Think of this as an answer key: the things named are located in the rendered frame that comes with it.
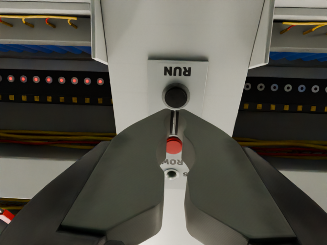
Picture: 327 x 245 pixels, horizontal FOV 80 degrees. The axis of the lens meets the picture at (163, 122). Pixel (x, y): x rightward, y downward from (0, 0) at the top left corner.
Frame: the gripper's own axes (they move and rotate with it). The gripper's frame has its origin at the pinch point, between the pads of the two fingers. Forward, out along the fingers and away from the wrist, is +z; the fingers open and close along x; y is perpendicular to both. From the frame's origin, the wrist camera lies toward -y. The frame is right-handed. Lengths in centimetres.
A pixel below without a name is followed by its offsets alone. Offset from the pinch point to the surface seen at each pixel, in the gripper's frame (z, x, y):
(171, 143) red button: 2.0, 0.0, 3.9
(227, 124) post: 2.6, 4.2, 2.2
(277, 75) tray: 18.9, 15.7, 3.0
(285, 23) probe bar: 7.7, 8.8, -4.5
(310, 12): 7.1, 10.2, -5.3
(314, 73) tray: 19.0, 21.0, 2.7
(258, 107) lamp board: 17.3, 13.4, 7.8
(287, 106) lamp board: 17.4, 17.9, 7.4
